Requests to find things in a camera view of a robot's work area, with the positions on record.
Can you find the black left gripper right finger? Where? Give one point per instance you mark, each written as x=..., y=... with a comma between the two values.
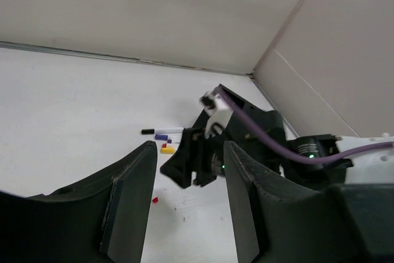
x=277, y=220

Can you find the black-capped white marker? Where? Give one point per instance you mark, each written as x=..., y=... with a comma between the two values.
x=167, y=130

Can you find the purple-capped white marker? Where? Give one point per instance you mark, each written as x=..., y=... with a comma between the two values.
x=163, y=137

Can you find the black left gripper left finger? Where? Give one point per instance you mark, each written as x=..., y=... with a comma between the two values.
x=101, y=218

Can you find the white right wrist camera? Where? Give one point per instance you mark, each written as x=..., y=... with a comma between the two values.
x=219, y=114

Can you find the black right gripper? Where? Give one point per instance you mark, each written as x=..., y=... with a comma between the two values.
x=199, y=161

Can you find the black two-compartment organizer box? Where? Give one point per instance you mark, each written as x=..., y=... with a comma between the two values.
x=246, y=120

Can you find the red and purple marker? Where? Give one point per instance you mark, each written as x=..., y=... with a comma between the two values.
x=170, y=143

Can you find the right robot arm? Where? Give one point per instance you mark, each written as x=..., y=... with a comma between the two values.
x=357, y=160

